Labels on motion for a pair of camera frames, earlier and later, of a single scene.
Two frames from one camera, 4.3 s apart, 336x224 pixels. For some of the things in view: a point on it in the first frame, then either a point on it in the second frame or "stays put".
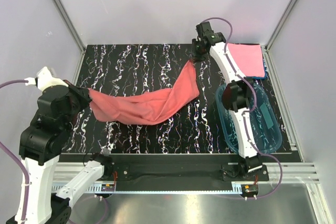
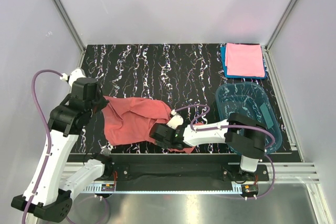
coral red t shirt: x=151 y=107 → x=128 y=119
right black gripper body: x=198 y=54 → x=164 y=145
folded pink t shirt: x=249 y=58 stays put
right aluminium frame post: x=268 y=65 stays put
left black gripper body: x=81 y=99 → x=98 y=104
